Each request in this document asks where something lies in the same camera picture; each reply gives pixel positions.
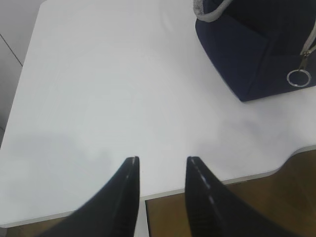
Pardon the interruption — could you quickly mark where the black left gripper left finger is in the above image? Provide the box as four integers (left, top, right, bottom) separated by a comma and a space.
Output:
40, 157, 140, 237

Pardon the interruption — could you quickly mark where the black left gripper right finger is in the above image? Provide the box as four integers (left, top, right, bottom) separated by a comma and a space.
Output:
185, 157, 294, 237

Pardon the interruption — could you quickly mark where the navy blue lunch bag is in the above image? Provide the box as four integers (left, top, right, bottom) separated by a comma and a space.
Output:
193, 0, 316, 102

